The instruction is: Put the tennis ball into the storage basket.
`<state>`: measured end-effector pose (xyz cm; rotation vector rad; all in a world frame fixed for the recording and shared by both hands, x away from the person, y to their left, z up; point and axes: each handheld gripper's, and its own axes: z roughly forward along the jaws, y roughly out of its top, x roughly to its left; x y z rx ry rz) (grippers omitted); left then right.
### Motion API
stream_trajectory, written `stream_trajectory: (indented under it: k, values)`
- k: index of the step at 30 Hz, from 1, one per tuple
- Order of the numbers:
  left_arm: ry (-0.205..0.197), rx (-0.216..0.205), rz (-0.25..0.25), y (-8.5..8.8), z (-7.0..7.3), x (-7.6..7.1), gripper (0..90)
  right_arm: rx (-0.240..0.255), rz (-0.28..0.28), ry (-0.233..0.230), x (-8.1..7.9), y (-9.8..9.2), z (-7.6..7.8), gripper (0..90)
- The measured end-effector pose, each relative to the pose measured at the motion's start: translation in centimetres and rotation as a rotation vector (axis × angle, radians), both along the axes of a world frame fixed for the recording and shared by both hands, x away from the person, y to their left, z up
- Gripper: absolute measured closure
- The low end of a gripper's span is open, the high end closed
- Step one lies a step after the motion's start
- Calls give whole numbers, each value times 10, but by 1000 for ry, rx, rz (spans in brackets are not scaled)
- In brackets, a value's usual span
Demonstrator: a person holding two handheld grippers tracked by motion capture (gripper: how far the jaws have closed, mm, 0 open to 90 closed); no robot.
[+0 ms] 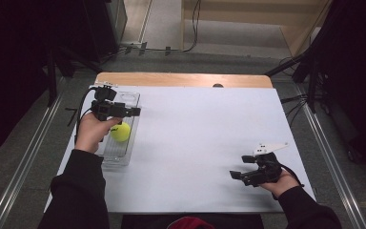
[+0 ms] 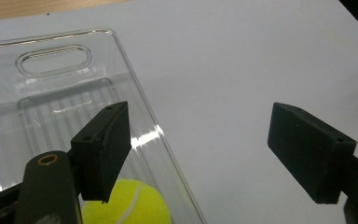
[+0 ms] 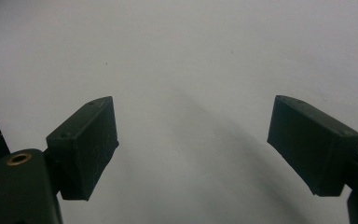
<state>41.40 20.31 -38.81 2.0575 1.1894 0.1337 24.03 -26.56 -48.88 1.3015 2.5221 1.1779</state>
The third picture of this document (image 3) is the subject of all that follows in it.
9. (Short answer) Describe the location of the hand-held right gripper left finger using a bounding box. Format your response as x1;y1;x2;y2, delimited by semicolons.
45;95;120;202

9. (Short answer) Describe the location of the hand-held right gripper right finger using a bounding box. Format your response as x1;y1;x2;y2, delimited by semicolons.
267;94;358;198

